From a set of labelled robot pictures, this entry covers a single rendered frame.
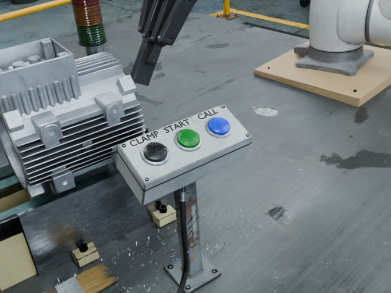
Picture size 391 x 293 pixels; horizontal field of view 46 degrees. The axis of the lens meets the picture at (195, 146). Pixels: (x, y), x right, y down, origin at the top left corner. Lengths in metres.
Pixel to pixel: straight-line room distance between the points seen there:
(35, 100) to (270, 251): 0.45
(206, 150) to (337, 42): 0.84
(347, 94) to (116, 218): 0.71
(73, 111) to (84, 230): 0.22
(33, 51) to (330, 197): 0.60
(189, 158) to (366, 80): 0.85
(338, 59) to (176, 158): 0.89
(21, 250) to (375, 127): 0.83
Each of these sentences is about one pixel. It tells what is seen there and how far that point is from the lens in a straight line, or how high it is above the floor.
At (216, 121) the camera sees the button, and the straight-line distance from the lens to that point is 0.62.
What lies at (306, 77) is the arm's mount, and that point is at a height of 0.82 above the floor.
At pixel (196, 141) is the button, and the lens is 0.60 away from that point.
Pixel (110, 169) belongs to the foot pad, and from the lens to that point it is 0.80.
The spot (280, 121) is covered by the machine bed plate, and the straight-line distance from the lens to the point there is 1.18.
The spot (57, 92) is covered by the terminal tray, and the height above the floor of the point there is 1.10.
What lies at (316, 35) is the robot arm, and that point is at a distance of 1.40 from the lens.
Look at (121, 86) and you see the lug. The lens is 0.74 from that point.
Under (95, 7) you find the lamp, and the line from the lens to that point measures 1.06.
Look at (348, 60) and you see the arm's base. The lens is 1.41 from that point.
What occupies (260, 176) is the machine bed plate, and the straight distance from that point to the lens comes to 0.98.
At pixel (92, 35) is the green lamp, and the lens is 1.08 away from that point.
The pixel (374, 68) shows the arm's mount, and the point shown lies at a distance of 1.44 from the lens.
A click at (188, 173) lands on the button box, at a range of 0.60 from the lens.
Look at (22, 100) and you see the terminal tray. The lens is 0.71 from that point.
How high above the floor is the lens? 1.38
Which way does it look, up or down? 33 degrees down
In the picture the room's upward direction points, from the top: 4 degrees counter-clockwise
